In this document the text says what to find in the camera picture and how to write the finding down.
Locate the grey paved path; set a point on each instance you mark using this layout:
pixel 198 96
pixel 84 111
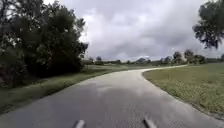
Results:
pixel 110 96

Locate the wood of dark trees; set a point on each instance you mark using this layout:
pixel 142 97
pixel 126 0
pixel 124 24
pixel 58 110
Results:
pixel 50 43

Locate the robot's own part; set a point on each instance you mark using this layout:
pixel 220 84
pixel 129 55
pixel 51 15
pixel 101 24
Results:
pixel 149 123
pixel 79 124

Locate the grass verge strip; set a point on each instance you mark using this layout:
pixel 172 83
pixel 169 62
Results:
pixel 40 88

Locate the green grass field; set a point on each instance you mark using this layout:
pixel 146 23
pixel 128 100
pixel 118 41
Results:
pixel 190 83

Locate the row of distant trees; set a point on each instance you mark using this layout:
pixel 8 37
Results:
pixel 193 60

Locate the large dark tree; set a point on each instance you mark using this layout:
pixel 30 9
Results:
pixel 211 23

